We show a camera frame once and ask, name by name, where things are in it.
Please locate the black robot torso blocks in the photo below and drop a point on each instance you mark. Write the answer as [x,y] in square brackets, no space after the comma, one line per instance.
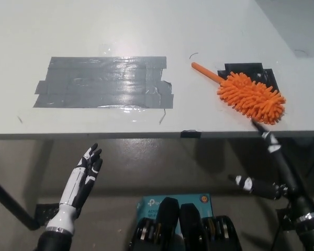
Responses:
[184,227]

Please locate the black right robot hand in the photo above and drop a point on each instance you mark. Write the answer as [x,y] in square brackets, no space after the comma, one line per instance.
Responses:
[282,170]

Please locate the black table leg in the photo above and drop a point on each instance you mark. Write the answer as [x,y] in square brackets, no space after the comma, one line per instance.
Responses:
[13,202]

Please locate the grey duct tape patch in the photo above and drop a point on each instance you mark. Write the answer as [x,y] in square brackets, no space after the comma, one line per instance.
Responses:
[104,82]

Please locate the black tape patch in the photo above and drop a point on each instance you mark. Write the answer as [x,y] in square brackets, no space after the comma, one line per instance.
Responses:
[261,72]

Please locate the teal router box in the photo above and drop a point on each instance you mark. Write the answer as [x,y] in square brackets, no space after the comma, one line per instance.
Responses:
[151,205]

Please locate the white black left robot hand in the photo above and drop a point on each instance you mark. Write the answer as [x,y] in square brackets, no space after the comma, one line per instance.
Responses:
[73,188]

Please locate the orange microfibre duster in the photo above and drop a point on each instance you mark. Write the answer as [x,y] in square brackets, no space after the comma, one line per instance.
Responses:
[251,98]

